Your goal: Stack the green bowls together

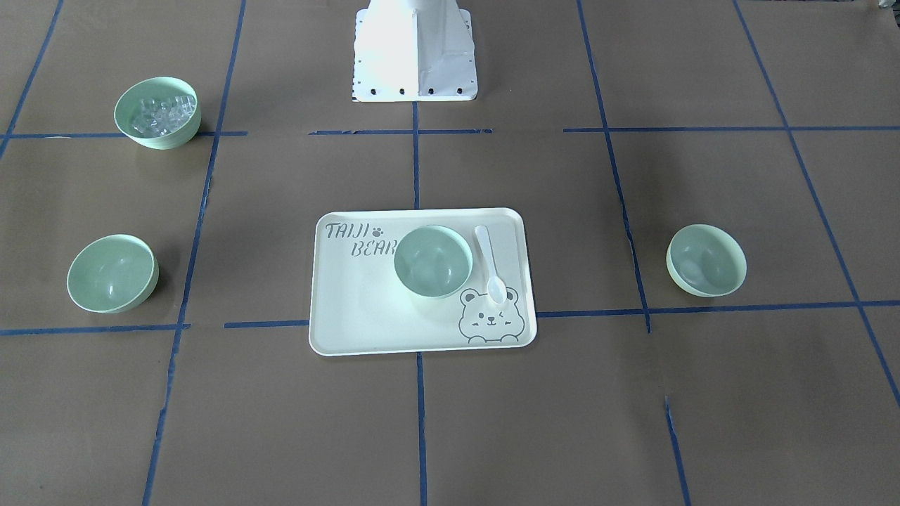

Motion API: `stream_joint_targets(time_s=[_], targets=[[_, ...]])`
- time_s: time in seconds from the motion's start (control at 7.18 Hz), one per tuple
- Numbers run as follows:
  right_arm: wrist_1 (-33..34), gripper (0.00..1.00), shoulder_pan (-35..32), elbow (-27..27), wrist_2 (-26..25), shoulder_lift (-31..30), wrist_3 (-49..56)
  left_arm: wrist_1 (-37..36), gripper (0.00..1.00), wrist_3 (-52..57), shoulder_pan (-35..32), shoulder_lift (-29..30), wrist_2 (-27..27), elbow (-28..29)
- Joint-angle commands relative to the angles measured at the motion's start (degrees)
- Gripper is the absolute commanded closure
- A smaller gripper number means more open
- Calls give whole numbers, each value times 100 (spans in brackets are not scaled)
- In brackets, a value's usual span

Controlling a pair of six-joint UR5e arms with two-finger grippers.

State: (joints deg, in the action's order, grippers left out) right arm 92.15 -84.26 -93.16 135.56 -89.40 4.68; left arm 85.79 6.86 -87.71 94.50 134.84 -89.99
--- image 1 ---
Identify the green bowl on tray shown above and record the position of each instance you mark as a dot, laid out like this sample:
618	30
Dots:
433	261

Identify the pale green bear tray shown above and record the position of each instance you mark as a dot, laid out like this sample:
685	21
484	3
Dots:
359	306

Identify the white plastic spoon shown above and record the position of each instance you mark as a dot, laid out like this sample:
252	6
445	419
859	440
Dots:
495	286

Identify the green bowl with ice cubes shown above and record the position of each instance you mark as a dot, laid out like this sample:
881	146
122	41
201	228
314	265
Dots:
158	88

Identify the clear ice cubes pile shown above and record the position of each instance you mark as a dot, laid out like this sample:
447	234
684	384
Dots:
159	117

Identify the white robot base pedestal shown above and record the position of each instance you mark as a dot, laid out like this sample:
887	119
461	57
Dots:
414	51

